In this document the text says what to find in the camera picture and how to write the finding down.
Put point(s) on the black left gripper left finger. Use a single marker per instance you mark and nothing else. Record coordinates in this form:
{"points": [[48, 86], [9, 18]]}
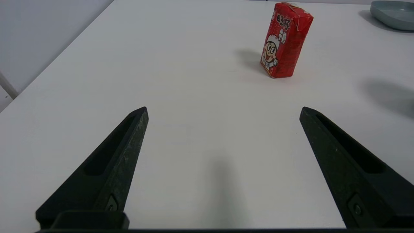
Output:
{"points": [[106, 174]]}

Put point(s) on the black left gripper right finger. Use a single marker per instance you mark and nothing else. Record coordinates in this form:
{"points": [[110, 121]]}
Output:
{"points": [[352, 174]]}

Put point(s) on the grey square dish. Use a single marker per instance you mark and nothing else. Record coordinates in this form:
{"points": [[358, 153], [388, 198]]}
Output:
{"points": [[393, 14]]}

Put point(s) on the red milk carton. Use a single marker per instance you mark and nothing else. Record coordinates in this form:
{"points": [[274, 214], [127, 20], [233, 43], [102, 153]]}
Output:
{"points": [[284, 45]]}

